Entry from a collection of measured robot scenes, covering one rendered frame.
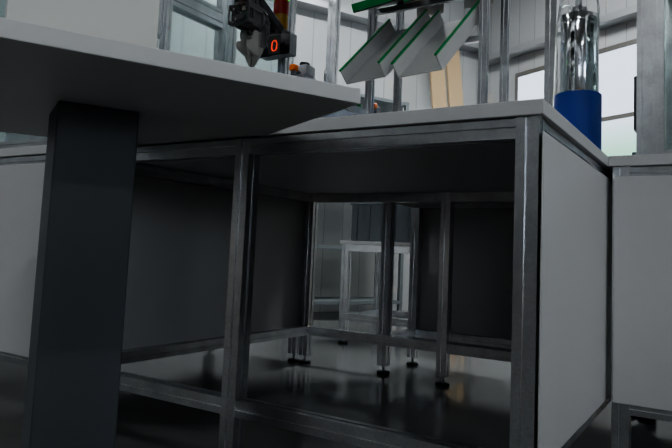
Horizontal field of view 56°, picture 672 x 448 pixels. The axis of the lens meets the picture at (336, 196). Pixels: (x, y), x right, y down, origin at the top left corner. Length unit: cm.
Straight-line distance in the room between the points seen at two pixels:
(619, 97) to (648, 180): 392
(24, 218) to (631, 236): 190
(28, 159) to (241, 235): 101
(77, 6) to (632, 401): 169
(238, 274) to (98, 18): 67
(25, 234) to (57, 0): 110
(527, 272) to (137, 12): 95
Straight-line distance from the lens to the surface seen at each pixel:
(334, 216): 574
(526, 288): 125
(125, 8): 143
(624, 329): 195
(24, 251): 232
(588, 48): 235
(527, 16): 679
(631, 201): 194
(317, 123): 147
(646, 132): 257
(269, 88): 111
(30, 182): 233
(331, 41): 319
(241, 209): 159
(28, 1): 140
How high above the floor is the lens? 56
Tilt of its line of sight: 5 degrees up
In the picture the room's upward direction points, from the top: 3 degrees clockwise
